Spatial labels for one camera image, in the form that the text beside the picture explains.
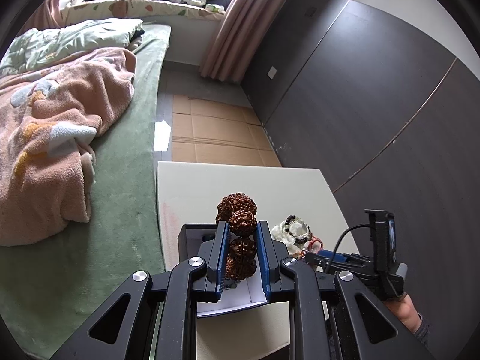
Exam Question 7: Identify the person's right hand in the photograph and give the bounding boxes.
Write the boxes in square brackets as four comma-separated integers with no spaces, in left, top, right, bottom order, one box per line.
[384,294,422,334]

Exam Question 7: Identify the dark bead bracelet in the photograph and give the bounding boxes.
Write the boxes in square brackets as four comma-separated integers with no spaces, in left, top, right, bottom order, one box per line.
[283,214,312,246]

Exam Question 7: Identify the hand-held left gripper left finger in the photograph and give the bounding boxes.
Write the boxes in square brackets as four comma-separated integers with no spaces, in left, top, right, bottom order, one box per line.
[50,221,231,360]

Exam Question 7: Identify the red string bracelet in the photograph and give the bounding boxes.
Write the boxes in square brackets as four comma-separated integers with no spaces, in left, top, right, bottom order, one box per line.
[300,236,324,260]

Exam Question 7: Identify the green floral quilt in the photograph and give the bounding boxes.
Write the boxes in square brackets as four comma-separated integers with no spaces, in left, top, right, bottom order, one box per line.
[0,18,145,77]

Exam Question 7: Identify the black jewelry box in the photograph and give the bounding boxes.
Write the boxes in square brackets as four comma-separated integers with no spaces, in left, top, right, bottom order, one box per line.
[178,223,289,317]

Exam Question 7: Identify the person's right forearm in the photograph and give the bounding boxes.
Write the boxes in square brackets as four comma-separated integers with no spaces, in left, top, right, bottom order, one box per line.
[410,313,436,349]

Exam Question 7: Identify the white paper sheet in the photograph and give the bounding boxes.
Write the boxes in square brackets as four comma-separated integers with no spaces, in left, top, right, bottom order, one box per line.
[153,121,172,151]

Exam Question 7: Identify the pink curtain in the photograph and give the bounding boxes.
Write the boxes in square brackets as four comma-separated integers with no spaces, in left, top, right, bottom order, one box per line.
[28,0,66,31]
[199,0,301,83]

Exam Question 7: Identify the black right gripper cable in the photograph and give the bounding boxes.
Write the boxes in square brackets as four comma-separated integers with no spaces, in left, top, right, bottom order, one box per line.
[324,224,372,274]

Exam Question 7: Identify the brown rudraksha bead bracelet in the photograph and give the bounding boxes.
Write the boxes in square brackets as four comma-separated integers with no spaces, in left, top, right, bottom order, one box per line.
[215,192,259,282]

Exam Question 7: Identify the green bed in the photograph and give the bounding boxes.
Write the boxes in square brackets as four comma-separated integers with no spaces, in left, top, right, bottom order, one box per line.
[0,22,173,360]

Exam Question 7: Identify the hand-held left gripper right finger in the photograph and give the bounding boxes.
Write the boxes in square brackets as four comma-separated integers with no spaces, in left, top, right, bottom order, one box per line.
[256,221,437,360]

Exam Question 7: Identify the pink fleece blanket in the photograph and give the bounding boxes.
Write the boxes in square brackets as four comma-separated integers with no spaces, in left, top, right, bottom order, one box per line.
[0,47,137,248]

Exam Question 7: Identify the floral window seat cushion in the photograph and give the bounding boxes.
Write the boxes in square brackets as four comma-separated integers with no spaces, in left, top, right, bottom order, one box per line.
[60,0,226,27]

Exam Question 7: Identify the white low table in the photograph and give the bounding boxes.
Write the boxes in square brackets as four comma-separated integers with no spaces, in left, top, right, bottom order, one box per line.
[157,161,370,360]

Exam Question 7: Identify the flattened cardboard sheets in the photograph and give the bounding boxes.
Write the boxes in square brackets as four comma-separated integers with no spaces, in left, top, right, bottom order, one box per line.
[170,94,282,167]

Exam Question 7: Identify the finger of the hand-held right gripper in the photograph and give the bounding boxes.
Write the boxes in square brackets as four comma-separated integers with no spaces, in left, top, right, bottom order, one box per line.
[319,249,372,269]
[304,253,340,272]

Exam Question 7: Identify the dark grey wardrobe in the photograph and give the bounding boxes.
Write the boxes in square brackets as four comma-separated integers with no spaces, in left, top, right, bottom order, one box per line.
[240,0,480,346]

